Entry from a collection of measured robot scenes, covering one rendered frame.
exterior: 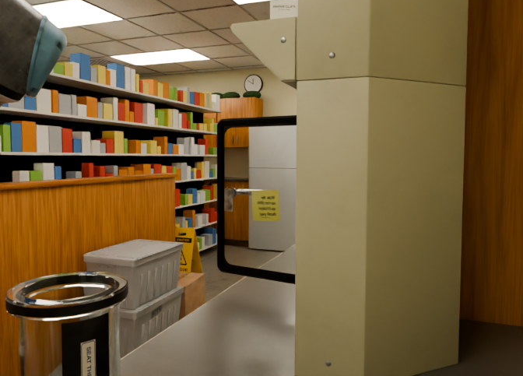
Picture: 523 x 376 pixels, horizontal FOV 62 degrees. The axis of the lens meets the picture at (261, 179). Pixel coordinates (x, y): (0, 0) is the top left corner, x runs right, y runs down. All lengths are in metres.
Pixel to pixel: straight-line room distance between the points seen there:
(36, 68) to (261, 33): 0.35
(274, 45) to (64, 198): 2.45
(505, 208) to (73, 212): 2.59
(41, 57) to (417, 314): 0.71
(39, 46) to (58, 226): 2.32
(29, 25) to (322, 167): 0.49
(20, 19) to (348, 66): 0.49
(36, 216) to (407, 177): 2.45
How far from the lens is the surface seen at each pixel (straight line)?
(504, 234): 1.05
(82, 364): 0.45
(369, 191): 0.67
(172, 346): 0.88
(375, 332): 0.73
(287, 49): 0.71
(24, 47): 0.75
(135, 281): 2.90
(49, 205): 2.94
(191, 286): 3.63
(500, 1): 1.08
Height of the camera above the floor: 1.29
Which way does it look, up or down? 3 degrees down
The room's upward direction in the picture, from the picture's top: straight up
